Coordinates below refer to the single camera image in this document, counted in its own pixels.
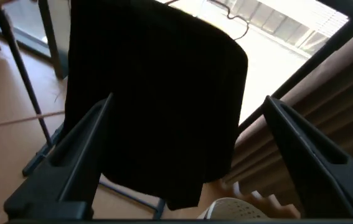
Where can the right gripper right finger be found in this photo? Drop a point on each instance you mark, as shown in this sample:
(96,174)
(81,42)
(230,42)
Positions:
(325,183)

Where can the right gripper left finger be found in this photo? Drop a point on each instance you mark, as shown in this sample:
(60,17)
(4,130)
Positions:
(39,193)

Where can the black shorts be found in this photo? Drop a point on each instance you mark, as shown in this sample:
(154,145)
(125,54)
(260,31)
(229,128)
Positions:
(163,109)

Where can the white laundry basket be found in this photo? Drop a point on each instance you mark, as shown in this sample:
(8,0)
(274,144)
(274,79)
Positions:
(235,210)

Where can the black clothes rack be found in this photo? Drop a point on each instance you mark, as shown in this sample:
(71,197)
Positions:
(23,77)

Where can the window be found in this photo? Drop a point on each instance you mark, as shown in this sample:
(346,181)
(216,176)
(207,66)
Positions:
(272,62)

